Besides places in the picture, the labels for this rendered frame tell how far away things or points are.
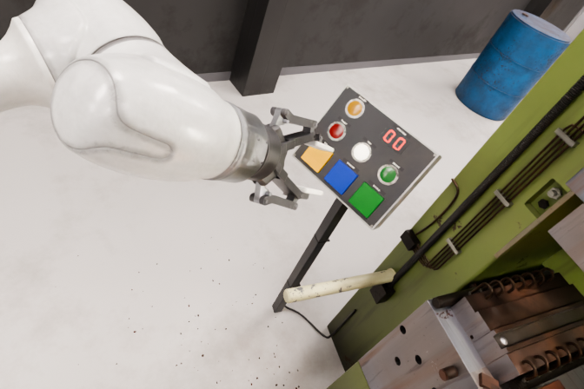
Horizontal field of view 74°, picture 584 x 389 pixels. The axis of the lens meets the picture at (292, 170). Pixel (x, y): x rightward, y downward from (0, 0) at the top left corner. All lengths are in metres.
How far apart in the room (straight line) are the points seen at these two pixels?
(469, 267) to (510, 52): 3.37
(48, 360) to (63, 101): 1.58
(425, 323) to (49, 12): 1.07
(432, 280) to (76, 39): 1.24
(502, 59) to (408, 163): 3.45
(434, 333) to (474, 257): 0.26
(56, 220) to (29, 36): 1.77
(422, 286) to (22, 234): 1.72
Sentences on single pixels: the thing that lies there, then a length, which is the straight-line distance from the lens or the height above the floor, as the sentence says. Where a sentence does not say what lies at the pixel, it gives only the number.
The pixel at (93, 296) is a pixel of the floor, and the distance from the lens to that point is 1.95.
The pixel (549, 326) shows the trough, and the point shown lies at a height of 0.99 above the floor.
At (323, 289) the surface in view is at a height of 0.64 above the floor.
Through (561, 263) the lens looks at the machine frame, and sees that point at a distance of 1.55.
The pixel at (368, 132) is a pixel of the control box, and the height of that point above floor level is 1.14.
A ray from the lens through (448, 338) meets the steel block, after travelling 1.15.
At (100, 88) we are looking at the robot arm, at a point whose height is 1.54.
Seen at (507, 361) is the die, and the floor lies 0.98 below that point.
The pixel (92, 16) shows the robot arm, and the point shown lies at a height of 1.53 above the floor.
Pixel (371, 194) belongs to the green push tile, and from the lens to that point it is 1.13.
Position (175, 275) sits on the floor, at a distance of 2.00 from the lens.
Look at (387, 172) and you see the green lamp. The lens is 1.12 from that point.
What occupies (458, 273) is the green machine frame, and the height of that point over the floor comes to 0.88.
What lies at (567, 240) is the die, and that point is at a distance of 0.97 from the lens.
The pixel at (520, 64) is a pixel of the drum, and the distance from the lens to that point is 4.48.
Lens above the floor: 1.73
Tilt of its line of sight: 41 degrees down
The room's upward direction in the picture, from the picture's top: 24 degrees clockwise
